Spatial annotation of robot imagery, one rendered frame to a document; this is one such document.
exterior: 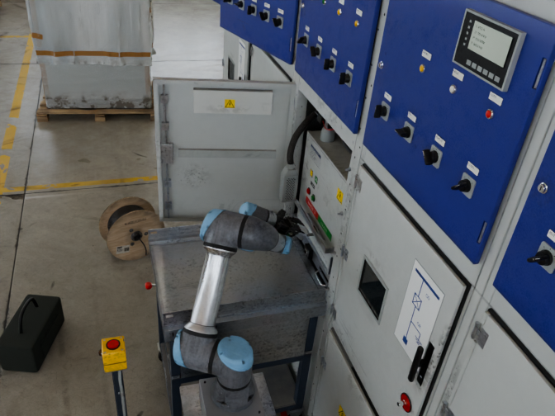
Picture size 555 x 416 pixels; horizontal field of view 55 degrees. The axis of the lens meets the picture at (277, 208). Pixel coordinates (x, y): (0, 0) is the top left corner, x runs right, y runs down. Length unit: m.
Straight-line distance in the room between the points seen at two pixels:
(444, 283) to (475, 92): 0.49
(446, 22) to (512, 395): 0.87
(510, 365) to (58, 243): 3.33
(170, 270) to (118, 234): 1.29
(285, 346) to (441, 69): 1.47
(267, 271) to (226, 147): 0.62
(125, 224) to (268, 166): 1.35
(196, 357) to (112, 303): 1.79
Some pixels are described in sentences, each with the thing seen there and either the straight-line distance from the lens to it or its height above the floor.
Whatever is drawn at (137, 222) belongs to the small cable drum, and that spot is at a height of 0.31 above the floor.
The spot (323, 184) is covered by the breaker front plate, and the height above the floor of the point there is 1.26.
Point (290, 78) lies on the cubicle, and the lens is 2.49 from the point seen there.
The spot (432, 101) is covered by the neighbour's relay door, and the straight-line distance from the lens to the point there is 1.43.
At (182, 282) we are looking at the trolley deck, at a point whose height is 0.85.
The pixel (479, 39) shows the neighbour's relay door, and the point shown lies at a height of 2.12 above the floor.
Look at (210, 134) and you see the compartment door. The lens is 2.52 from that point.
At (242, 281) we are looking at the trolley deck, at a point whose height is 0.85.
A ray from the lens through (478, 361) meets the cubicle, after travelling 1.42.
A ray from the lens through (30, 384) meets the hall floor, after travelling 3.23.
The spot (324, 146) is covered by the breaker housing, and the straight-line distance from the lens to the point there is 2.32.
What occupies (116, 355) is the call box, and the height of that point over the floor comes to 0.89.
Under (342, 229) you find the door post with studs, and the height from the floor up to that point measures 1.25.
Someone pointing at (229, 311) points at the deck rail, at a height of 0.87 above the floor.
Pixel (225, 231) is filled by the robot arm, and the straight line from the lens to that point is 1.76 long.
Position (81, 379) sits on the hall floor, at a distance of 3.18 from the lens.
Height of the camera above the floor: 2.42
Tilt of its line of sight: 33 degrees down
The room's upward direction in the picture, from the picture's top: 6 degrees clockwise
